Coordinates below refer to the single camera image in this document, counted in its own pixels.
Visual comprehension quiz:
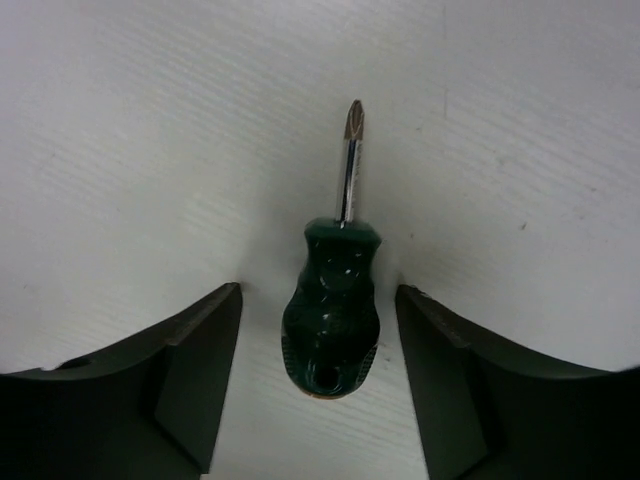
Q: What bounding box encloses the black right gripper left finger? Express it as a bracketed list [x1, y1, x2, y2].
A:
[1, 283, 243, 479]

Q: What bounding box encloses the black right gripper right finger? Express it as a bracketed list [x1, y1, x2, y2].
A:
[395, 284, 639, 479]

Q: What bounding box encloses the green handled long screwdriver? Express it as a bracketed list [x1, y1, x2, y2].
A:
[281, 100, 382, 400]

